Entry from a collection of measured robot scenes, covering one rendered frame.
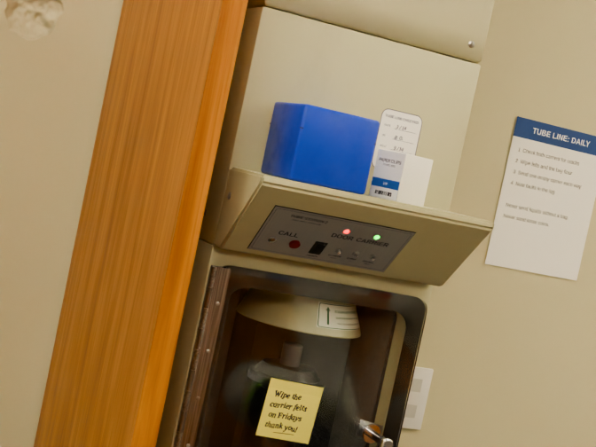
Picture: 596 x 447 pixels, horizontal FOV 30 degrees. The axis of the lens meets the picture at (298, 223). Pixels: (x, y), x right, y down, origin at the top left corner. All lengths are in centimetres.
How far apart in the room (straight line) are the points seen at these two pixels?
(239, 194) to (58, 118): 51
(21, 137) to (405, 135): 61
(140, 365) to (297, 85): 40
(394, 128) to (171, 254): 36
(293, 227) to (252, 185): 8
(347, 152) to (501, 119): 78
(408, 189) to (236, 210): 22
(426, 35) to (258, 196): 34
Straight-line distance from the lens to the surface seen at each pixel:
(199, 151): 126
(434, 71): 148
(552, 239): 214
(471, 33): 151
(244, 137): 138
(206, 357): 139
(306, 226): 134
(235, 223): 132
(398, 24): 146
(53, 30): 175
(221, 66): 127
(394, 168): 138
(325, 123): 130
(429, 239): 140
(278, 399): 144
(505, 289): 210
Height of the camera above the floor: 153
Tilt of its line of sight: 3 degrees down
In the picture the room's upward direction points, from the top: 12 degrees clockwise
